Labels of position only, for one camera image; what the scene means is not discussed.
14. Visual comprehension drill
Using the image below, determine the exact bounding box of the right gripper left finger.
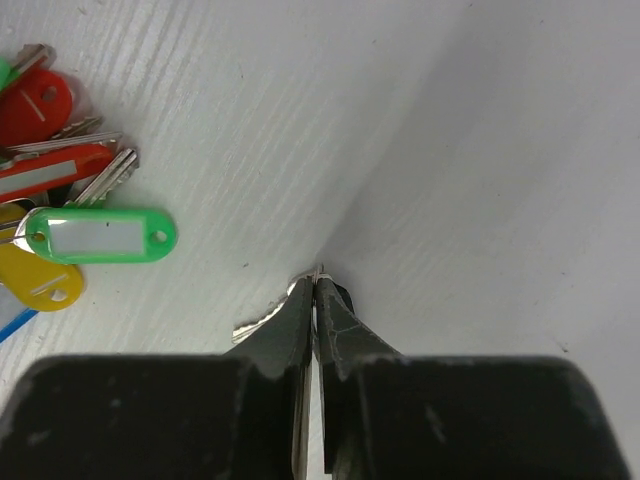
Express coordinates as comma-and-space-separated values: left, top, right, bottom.
227, 277, 313, 475

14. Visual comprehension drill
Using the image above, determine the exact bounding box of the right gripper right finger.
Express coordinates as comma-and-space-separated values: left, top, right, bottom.
314, 275, 399, 475

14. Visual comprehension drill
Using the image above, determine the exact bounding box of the keyring bunch with colourful tags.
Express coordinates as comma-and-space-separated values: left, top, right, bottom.
0, 42, 179, 346

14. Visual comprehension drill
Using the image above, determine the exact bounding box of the yellow oval key tag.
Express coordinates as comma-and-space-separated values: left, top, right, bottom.
1, 203, 85, 312

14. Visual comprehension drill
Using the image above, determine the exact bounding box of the green key tag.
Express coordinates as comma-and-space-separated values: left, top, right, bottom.
25, 207, 178, 265

